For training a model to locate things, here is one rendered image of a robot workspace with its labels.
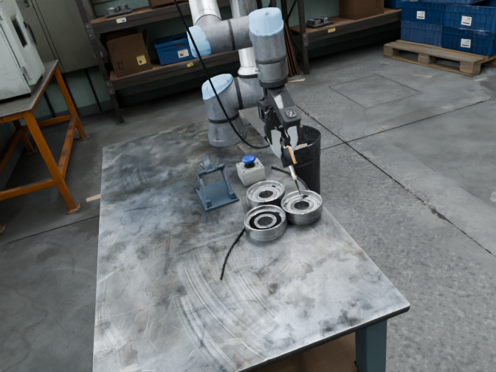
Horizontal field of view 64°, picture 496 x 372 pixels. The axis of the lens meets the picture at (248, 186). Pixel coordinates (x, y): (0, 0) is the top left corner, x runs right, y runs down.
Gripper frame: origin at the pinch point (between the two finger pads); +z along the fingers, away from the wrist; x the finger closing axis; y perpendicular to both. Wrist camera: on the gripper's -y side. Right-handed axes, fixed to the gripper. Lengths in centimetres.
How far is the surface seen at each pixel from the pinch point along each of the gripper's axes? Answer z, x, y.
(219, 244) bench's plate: 13.4, 24.6, -10.0
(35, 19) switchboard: -18, 95, 375
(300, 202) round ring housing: 11.0, 0.8, -8.0
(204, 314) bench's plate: 13.4, 33.6, -29.4
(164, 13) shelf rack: -2, -23, 333
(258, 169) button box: 9.0, 4.8, 11.8
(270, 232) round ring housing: 10.4, 12.8, -16.1
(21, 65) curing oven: -6, 92, 205
